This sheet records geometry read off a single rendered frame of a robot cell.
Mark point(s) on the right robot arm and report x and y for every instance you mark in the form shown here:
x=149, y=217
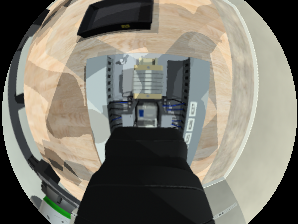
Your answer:
x=56, y=208

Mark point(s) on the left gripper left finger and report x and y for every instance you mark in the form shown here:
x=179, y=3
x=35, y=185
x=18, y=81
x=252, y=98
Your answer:
x=127, y=117

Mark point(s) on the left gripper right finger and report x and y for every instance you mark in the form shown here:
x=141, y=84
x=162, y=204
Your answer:
x=165, y=121

